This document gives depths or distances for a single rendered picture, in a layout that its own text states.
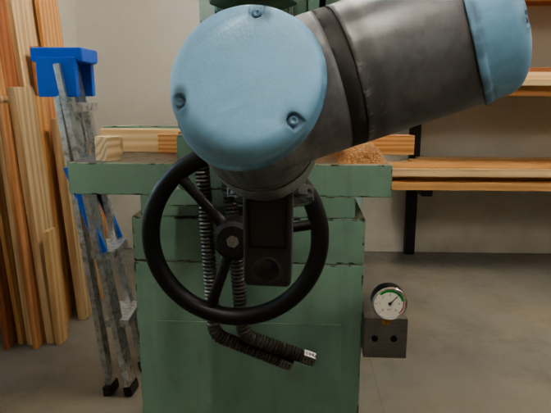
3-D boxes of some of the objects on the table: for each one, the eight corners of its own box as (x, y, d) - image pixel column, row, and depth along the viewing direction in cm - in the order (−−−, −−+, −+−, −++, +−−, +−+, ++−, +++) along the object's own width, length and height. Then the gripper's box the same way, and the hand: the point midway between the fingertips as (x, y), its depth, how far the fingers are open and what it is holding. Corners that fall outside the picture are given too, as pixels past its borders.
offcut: (108, 161, 101) (107, 137, 100) (95, 160, 103) (93, 136, 102) (121, 159, 104) (120, 135, 103) (108, 158, 106) (107, 134, 105)
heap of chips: (338, 164, 98) (339, 143, 97) (334, 155, 112) (334, 136, 111) (388, 164, 97) (389, 143, 97) (378, 155, 111) (378, 137, 110)
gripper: (316, 93, 47) (312, 152, 68) (213, 93, 47) (241, 151, 68) (316, 191, 45) (312, 220, 66) (209, 190, 46) (239, 219, 67)
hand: (275, 206), depth 66 cm, fingers closed
